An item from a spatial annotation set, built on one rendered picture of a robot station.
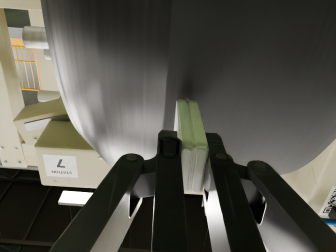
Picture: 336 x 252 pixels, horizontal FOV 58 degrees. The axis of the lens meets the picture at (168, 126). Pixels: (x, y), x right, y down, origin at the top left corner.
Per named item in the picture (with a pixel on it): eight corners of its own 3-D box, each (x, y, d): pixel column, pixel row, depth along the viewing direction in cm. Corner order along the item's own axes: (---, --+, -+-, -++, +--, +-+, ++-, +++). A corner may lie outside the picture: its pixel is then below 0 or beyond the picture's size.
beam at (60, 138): (255, 161, 83) (244, 199, 91) (238, 113, 105) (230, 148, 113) (31, 147, 81) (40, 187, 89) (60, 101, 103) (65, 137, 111)
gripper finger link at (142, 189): (178, 203, 15) (117, 199, 15) (175, 151, 19) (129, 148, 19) (181, 177, 14) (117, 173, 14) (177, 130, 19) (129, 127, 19)
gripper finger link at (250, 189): (211, 178, 14) (273, 182, 14) (200, 131, 19) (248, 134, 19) (207, 204, 15) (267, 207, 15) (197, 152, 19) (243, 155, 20)
